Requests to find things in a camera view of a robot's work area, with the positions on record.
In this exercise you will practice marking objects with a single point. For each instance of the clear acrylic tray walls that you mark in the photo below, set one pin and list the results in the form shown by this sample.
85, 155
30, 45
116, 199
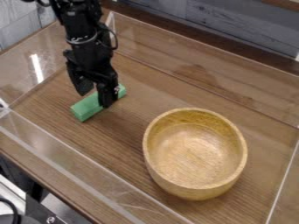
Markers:
89, 162

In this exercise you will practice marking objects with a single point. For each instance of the brown wooden bowl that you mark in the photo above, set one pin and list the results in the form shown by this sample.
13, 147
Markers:
196, 153

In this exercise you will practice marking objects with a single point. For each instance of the green rectangular block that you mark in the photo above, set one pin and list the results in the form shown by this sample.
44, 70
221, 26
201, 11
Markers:
88, 107

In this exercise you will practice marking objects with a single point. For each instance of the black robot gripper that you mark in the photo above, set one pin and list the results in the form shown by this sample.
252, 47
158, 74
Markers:
89, 60

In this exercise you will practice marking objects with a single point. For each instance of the black metal bracket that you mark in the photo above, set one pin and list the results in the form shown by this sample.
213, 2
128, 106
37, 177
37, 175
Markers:
41, 213

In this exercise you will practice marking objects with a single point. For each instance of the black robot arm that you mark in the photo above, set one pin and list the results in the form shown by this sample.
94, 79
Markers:
77, 11

